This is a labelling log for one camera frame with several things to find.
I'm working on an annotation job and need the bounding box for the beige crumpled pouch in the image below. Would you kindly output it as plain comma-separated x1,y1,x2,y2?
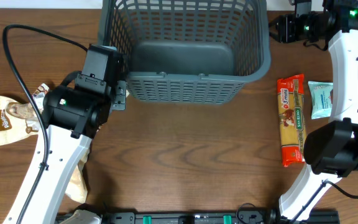
65,149,90,203

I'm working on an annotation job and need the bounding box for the grey plastic basket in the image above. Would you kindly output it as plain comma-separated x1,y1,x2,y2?
98,0,271,105

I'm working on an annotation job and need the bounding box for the San Remo spaghetti packet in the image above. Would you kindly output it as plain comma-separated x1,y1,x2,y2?
277,74,307,167

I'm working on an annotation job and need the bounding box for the mint green wipes pack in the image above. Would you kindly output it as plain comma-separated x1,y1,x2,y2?
308,81,333,119

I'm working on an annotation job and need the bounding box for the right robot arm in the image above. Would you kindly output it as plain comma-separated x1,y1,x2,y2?
264,1,358,223

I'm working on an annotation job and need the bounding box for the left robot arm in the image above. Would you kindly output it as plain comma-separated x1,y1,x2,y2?
5,45,126,223

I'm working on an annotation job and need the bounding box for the Pantree mushroom pouch far left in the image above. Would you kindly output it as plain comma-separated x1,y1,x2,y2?
0,96,40,146

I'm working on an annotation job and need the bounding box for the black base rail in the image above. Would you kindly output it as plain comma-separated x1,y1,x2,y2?
56,208,341,224

